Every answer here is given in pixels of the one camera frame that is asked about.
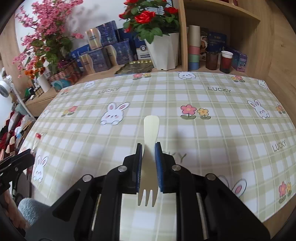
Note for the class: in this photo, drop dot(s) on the blue and white carton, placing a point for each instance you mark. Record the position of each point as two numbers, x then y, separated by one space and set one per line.
142 49

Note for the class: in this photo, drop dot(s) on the orange artificial flowers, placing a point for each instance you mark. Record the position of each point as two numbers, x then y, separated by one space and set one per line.
33 70

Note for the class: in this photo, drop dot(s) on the gold and blue gift box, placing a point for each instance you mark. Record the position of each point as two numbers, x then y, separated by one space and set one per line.
120 54
101 34
93 61

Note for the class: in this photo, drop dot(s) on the folding table with plaid cloth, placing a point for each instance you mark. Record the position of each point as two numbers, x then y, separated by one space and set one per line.
208 139

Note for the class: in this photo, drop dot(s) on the white flower vase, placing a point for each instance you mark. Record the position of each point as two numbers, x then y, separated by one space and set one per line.
43 83

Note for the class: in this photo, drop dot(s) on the pink artificial blossom bouquet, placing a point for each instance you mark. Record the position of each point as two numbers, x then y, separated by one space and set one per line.
48 30

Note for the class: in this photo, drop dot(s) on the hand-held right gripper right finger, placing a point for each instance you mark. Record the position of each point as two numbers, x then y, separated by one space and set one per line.
159 166

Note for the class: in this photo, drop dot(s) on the person's left fleece trouser leg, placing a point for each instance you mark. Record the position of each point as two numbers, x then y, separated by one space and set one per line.
32 210

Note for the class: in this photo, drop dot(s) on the white desk fan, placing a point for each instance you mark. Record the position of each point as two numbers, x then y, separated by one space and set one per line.
4 88

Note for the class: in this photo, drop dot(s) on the row of small bottles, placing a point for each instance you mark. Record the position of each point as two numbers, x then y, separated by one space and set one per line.
37 92

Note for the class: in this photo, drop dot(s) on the striped storage basket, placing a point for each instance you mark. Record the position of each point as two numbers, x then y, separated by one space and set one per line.
64 77

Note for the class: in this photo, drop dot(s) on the cream disposable fork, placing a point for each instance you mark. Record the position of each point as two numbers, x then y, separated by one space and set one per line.
151 129

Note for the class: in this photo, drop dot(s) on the brown translucent cup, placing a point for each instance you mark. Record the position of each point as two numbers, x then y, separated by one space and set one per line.
211 61

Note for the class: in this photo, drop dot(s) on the stack of pastel paper cups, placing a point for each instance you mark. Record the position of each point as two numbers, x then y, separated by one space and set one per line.
193 51

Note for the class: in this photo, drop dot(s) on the red artificial rose plant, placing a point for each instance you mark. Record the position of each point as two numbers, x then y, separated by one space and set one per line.
148 16

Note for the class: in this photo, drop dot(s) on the red checked blanket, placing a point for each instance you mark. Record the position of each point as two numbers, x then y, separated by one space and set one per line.
11 132

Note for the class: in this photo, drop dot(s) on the dark blue printed box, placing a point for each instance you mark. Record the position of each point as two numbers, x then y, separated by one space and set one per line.
217 41

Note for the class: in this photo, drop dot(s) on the red cup with white rim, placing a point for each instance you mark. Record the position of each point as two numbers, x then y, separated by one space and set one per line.
226 63

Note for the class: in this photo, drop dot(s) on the wooden shelf unit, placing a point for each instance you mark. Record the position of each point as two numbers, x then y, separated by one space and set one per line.
182 23

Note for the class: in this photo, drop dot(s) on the white angular flower pot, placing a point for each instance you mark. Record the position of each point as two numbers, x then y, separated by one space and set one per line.
164 53

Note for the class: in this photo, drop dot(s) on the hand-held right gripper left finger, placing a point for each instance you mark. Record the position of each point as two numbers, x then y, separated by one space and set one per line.
138 166

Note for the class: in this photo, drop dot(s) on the small blue box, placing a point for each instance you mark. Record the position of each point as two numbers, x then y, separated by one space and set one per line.
239 61

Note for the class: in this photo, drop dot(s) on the long blue box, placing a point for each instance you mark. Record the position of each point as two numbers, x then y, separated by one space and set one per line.
79 52

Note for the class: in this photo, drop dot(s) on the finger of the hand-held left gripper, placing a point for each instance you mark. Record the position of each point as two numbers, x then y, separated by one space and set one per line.
20 165
16 157

